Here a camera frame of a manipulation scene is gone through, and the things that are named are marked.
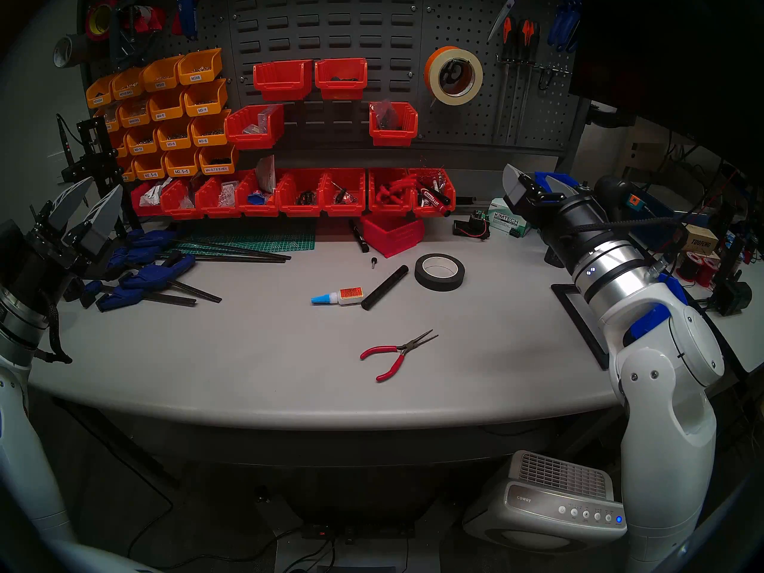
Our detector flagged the beige masking tape roll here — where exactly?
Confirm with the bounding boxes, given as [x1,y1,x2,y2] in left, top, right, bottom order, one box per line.
[431,48,484,106]

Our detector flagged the black cylindrical rod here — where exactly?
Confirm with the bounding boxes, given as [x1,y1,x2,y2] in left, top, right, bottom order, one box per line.
[361,265,410,311]

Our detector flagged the green cutting mat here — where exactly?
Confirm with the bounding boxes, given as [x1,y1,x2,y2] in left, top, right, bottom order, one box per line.
[173,220,316,256]

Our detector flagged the black power strip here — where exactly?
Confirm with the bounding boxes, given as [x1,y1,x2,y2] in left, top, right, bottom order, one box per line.
[301,521,415,543]

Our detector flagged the orange tape roll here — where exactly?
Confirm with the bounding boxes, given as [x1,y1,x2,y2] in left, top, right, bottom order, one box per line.
[424,46,460,95]

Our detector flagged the black triangular frame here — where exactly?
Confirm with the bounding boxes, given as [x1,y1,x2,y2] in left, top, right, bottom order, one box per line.
[550,282,611,371]

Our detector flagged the Kimtech tissue box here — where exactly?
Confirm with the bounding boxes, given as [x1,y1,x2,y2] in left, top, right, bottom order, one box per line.
[488,197,532,238]

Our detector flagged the small red loose bin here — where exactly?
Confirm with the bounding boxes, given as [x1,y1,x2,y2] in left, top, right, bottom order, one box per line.
[361,215,426,258]

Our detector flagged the dark blue storage crate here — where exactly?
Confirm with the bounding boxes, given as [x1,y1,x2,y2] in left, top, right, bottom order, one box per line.
[633,187,681,251]

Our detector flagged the clear plastic bag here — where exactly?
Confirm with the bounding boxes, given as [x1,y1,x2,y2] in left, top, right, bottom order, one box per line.
[255,154,278,193]

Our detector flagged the cardboard box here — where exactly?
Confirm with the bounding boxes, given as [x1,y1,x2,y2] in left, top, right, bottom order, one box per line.
[683,223,720,255]

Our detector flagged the black soldering iron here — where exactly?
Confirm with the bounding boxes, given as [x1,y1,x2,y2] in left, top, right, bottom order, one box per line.
[55,113,81,184]

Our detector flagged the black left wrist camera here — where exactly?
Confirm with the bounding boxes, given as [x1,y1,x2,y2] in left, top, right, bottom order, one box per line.
[0,218,27,274]

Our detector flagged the white glue bottle orange label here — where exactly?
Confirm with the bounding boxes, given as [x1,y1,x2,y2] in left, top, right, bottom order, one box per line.
[310,286,366,307]

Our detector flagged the black computer monitor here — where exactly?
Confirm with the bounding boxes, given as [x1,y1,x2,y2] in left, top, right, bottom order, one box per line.
[570,0,764,161]

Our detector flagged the purple-handled scissors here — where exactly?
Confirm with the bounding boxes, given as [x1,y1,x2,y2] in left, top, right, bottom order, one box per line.
[488,0,535,41]

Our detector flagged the red tape roll yellow core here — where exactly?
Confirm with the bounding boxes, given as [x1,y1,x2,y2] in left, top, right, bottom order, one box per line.
[84,0,120,41]

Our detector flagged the dark grey pegboard wall panel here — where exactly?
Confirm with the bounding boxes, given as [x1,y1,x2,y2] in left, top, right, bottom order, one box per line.
[81,0,589,161]

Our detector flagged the grey duct tape roll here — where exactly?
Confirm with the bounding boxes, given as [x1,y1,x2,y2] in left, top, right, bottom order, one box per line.
[53,33,90,69]

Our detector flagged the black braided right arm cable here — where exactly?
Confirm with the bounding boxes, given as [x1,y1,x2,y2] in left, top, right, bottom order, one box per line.
[570,217,687,277]

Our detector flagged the black metal tool rack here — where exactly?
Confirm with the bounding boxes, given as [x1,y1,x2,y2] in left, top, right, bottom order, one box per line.
[498,56,574,92]

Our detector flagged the red-handled needle-nose pliers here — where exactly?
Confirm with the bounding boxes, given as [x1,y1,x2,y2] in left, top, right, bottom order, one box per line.
[359,329,439,383]

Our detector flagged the black tool stand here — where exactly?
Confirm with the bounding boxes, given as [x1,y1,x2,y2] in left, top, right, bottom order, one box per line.
[60,117,129,220]

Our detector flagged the black red marker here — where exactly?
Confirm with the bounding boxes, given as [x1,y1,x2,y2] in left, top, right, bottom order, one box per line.
[418,187,451,217]

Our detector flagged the black metal spring clamp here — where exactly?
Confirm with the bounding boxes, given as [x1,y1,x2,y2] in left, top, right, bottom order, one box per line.
[110,0,157,71]

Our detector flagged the white Coway air purifier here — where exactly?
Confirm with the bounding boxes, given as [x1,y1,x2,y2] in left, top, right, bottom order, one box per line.
[463,451,630,549]

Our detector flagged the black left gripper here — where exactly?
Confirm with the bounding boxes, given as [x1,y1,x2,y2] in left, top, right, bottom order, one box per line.
[0,176,124,316]

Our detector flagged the orange-handled screwdriver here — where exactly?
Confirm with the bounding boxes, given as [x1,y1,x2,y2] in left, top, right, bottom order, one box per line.
[494,16,517,144]
[515,19,541,144]

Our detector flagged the black power adapter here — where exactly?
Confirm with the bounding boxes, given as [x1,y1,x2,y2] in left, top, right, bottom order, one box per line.
[710,279,753,317]

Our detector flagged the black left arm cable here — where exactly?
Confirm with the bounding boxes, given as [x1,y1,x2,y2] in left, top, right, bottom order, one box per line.
[33,291,73,365]

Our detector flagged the red white plastic tool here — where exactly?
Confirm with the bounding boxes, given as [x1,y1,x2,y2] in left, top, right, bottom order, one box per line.
[128,5,168,34]

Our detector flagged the black battery holder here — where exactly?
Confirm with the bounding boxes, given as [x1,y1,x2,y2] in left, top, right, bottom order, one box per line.
[452,211,491,239]

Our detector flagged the black tape roll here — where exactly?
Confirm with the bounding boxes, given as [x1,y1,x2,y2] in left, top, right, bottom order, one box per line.
[415,253,466,292]

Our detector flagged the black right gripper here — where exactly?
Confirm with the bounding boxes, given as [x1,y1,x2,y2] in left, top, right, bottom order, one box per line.
[503,164,621,274]

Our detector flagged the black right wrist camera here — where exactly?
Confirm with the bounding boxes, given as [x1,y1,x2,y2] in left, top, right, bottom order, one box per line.
[594,175,646,223]

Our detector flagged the red plastic parts bin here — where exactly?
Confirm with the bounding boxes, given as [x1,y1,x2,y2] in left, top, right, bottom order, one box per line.
[369,101,418,147]
[253,60,313,101]
[322,168,366,216]
[315,57,368,100]
[160,179,207,220]
[131,181,171,217]
[196,175,245,218]
[368,168,415,214]
[278,169,328,216]
[224,104,285,150]
[236,171,287,216]
[412,169,456,216]

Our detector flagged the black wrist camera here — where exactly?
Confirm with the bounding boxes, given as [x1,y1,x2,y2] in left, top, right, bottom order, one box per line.
[0,218,27,274]
[594,175,646,223]

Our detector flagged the blue-handled pliers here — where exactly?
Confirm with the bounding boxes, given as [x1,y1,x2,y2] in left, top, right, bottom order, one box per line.
[548,0,583,53]

